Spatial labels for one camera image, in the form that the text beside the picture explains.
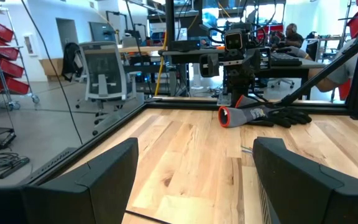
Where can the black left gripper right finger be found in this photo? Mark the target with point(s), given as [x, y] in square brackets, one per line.
[315, 199]

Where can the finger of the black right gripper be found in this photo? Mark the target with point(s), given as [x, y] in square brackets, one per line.
[208, 66]
[264, 58]

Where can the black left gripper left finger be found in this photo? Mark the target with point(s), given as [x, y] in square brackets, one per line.
[73, 202]

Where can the black zip tie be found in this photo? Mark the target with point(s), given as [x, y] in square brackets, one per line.
[145, 217]

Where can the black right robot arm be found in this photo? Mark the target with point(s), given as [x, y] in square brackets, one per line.
[241, 84]

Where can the black keyboard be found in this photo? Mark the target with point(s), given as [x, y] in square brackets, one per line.
[286, 60]

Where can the orange marker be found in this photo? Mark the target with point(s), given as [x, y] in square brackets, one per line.
[220, 48]

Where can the grey side desk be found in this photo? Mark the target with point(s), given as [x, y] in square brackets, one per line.
[291, 69]

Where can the white star chair base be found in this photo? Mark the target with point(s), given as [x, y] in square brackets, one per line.
[281, 82]

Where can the black desktop device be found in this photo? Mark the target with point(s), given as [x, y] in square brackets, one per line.
[185, 45]

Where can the person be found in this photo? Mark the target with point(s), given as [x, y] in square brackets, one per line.
[293, 35]
[343, 65]

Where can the black power strip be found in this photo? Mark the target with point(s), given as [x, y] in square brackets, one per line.
[14, 168]

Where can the wooden background desk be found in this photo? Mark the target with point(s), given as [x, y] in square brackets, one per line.
[138, 49]

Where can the white office chair base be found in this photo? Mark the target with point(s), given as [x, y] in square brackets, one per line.
[104, 71]

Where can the black monitor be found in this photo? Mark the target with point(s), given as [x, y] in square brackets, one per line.
[102, 32]

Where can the brown cardboard box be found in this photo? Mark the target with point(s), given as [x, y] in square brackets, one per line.
[51, 68]

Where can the black hanging garment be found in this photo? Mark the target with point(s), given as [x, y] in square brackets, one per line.
[71, 60]

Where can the grey door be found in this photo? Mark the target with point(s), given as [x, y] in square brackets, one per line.
[67, 32]

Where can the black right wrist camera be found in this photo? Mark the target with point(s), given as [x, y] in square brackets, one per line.
[235, 40]

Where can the black vertical desk post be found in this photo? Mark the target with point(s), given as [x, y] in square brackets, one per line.
[170, 21]

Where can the white wall box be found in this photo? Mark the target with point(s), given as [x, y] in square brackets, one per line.
[30, 45]

